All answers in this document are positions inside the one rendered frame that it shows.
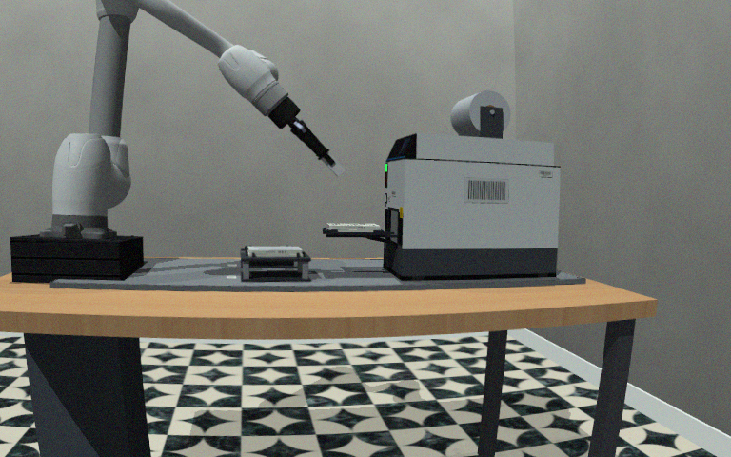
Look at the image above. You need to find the light grey cylindrical roll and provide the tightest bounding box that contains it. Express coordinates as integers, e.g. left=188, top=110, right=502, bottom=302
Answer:
left=450, top=90, right=511, bottom=137

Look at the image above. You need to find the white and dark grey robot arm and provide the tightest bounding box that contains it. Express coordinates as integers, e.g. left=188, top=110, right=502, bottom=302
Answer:
left=40, top=0, right=288, bottom=239

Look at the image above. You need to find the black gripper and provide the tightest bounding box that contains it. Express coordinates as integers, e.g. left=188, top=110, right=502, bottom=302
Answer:
left=268, top=97, right=345, bottom=177

